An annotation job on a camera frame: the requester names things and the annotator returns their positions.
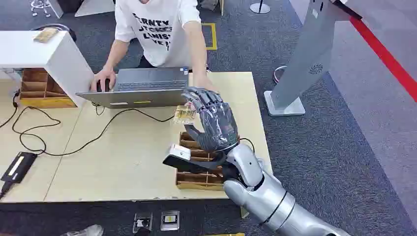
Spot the floor socket with black plug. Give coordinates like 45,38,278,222
133,212,154,235

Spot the white desk riser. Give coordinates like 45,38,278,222
0,30,95,108

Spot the person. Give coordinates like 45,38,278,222
89,0,219,93

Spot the round grey stanchion base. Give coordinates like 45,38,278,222
249,0,271,15

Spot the grey laptop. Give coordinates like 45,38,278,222
75,66,190,110

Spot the white shoe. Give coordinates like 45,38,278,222
60,224,104,236

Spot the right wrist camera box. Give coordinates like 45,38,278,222
162,144,227,175

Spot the person's left hand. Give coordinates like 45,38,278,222
191,75,219,93

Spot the black power adapter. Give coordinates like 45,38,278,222
0,151,38,184

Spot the grey kiosk stand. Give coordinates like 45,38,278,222
264,0,363,117

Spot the red barrier belt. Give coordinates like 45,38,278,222
349,15,417,103

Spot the wooden slotted card box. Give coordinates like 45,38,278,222
175,131,242,192

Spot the black computer mouse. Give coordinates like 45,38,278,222
96,79,111,93

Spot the black round stool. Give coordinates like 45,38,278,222
30,23,78,43

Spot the chrome chair base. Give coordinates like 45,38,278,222
30,0,52,18

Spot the long black laptop cable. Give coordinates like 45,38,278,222
11,106,177,157

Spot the floor socket with yellow label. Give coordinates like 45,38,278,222
160,210,180,232

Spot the grey bag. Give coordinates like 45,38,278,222
199,0,219,11

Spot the black cable with plug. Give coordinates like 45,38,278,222
0,90,21,129

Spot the person's right hand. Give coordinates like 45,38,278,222
90,67,117,93

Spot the wooden box with yellow edge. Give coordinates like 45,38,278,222
19,67,77,109

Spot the white floor board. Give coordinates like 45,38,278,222
74,0,116,18

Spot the short black cable loop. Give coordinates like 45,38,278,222
91,102,106,117

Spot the stack of printed cards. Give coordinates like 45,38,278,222
33,28,60,44

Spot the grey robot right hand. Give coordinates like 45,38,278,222
181,86,241,153

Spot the white furniture leg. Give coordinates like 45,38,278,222
48,0,64,19

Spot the adapter mains cable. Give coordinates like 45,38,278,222
0,180,14,200

